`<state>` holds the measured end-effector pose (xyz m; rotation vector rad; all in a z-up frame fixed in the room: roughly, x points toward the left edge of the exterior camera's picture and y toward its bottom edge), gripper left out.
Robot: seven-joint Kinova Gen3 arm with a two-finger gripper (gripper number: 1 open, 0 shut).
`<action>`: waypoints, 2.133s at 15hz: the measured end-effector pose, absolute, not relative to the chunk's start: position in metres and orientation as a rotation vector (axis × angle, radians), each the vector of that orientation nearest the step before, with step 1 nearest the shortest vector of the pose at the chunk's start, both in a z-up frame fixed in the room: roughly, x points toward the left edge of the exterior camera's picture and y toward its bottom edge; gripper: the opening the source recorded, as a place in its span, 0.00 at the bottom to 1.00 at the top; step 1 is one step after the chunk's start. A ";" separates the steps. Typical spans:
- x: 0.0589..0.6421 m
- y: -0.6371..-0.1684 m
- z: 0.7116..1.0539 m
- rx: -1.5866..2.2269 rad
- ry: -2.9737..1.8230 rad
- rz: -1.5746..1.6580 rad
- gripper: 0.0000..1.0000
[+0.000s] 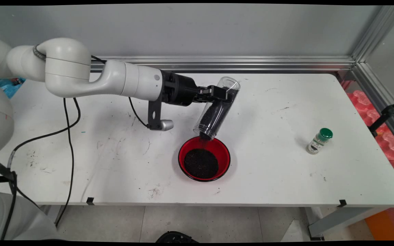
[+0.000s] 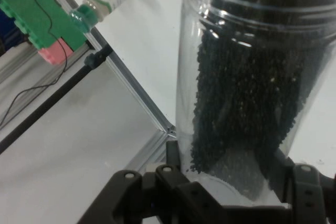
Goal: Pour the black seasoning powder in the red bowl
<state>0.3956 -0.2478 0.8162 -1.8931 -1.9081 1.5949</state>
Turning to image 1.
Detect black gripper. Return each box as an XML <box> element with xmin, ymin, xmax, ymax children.
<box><xmin>163</xmin><ymin>71</ymin><xmax>235</xmax><ymax>107</ymax></box>

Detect tall clear plastic jar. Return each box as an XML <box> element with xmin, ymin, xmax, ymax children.
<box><xmin>193</xmin><ymin>77</ymin><xmax>241</xmax><ymax>141</ymax></box>

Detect black seeds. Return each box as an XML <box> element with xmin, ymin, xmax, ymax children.
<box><xmin>197</xmin><ymin>99</ymin><xmax>233</xmax><ymax>140</ymax></box>
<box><xmin>183</xmin><ymin>148</ymin><xmax>219</xmax><ymax>180</ymax></box>

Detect red bowl with black rim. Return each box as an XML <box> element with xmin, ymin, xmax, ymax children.
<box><xmin>178</xmin><ymin>136</ymin><xmax>231</xmax><ymax>182</ymax></box>

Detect spice bottle with green cap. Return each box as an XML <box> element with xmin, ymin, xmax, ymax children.
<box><xmin>306</xmin><ymin>128</ymin><xmax>333</xmax><ymax>155</ymax></box>

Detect red bubble wrap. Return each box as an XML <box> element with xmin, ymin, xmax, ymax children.
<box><xmin>337</xmin><ymin>72</ymin><xmax>394</xmax><ymax>188</ymax></box>

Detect black chair base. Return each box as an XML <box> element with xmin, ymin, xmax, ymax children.
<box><xmin>155</xmin><ymin>231</ymin><xmax>200</xmax><ymax>243</ymax></box>

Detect grey table leg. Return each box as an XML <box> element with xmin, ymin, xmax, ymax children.
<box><xmin>306</xmin><ymin>205</ymin><xmax>391</xmax><ymax>241</ymax></box>
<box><xmin>45</xmin><ymin>205</ymin><xmax>63</xmax><ymax>229</ymax></box>

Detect blue cloth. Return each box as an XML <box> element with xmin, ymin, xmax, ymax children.
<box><xmin>0</xmin><ymin>77</ymin><xmax>26</xmax><ymax>99</ymax></box>

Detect orange box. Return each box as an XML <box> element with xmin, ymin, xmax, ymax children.
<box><xmin>365</xmin><ymin>206</ymin><xmax>394</xmax><ymax>241</ymax></box>

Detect long aluminium frame rail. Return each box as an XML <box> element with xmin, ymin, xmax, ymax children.
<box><xmin>91</xmin><ymin>56</ymin><xmax>356</xmax><ymax>73</ymax></box>

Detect black cable with silver plug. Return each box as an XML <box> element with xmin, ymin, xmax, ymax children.
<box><xmin>128</xmin><ymin>97</ymin><xmax>149</xmax><ymax>129</ymax></box>

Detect long black cable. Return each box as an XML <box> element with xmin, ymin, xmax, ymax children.
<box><xmin>55</xmin><ymin>97</ymin><xmax>74</xmax><ymax>228</ymax></box>

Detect short aluminium frame rail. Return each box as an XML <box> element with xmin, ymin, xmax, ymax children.
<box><xmin>353</xmin><ymin>61</ymin><xmax>394</xmax><ymax>149</ymax></box>

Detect upright aluminium frame post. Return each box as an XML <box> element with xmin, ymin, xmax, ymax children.
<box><xmin>351</xmin><ymin>5</ymin><xmax>394</xmax><ymax>64</ymax></box>

